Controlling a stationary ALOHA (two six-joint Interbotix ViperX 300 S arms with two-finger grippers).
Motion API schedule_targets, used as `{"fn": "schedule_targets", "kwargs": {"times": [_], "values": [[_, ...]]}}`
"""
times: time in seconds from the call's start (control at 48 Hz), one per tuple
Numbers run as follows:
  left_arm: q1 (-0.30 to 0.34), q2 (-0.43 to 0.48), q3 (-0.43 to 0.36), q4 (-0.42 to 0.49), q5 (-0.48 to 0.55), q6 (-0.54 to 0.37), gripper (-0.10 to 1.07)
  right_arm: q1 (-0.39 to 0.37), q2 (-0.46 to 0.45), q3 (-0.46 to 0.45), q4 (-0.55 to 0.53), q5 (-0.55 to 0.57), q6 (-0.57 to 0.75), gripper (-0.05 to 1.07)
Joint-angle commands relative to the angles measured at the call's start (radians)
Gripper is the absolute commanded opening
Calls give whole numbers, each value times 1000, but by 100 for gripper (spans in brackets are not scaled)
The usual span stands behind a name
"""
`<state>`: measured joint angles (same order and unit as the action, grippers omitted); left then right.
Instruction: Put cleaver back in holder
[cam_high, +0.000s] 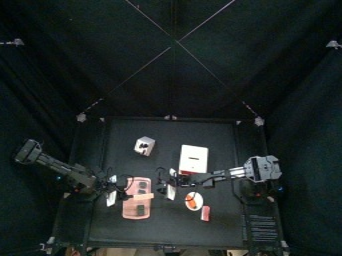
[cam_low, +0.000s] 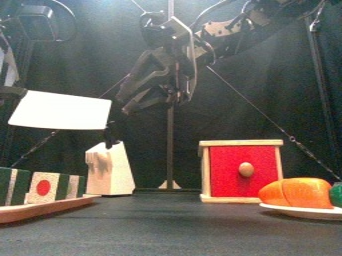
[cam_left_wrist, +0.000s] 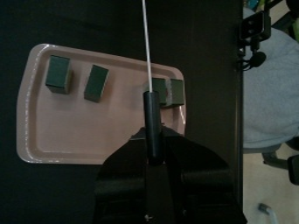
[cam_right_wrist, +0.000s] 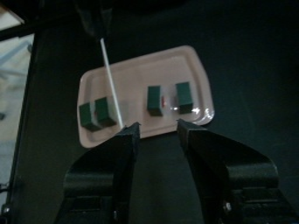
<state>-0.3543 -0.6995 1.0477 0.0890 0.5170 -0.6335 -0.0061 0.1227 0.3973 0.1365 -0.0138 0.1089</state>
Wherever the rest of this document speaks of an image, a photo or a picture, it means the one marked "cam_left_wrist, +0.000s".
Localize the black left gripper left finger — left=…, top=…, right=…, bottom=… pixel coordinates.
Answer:
left=92, top=127, right=150, bottom=224

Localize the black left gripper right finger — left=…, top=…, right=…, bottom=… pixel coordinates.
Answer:
left=160, top=125, right=248, bottom=224

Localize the grey metal tube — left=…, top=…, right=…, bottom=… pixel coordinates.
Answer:
left=256, top=202, right=279, bottom=224

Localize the pink plastic tray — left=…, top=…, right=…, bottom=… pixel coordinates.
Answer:
left=15, top=43, right=187, bottom=165

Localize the grey chair leg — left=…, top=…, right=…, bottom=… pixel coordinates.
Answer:
left=262, top=144, right=291, bottom=171

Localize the black chair wheel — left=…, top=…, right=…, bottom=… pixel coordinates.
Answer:
left=286, top=154, right=299, bottom=186

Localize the dark green block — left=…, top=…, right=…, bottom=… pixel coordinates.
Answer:
left=83, top=64, right=111, bottom=103
left=151, top=77, right=171, bottom=107
left=167, top=78, right=186, bottom=107
left=44, top=54, right=74, bottom=95

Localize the black clamp device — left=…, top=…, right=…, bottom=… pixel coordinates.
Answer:
left=238, top=10, right=272, bottom=41

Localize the black cable bundle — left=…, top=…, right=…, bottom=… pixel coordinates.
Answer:
left=236, top=39, right=268, bottom=72

